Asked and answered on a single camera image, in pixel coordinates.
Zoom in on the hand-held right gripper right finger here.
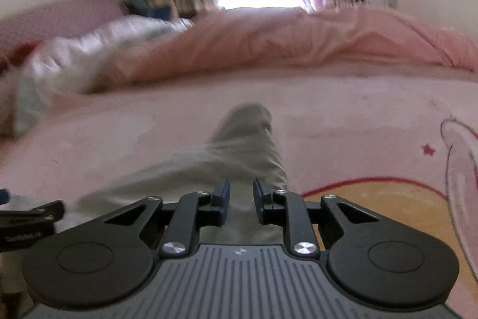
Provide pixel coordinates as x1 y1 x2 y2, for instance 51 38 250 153
253 179 381 260

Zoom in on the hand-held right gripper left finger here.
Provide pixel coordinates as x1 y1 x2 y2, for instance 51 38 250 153
102 179 231 260

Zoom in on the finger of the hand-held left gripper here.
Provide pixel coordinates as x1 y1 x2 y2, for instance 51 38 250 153
0 200 65 222

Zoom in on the grey and black garment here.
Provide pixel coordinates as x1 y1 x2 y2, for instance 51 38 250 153
63 102 290 245

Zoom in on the pink printed blanket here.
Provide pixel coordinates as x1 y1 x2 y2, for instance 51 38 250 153
0 75 478 309

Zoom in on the white patterned quilt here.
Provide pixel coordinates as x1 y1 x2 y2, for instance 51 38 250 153
11 14 195 135

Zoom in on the pink duvet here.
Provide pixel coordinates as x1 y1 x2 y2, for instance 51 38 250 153
112 3 478 84

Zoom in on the pink quilted pillow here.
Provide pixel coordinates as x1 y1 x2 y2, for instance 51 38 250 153
0 0 130 55

